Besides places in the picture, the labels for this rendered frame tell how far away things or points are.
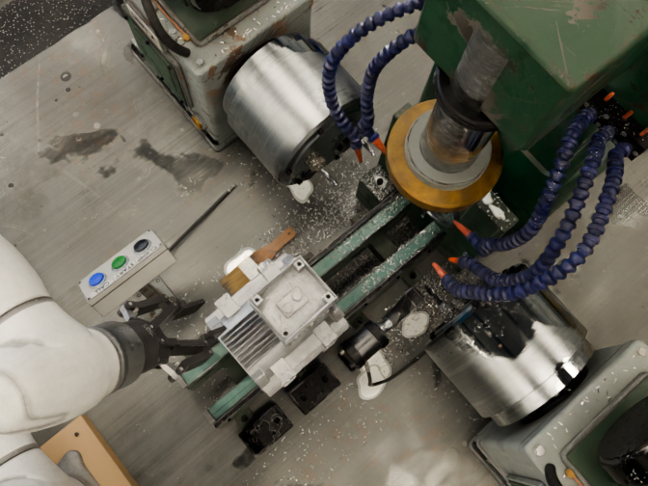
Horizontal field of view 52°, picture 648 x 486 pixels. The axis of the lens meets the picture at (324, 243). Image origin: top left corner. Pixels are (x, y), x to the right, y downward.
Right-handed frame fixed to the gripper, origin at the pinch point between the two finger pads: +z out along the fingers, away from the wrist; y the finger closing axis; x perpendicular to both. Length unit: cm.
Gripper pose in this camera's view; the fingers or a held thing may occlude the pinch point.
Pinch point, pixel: (200, 322)
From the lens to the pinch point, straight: 109.5
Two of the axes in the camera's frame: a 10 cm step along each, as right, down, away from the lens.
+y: -6.4, -7.5, 1.7
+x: -6.8, 6.6, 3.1
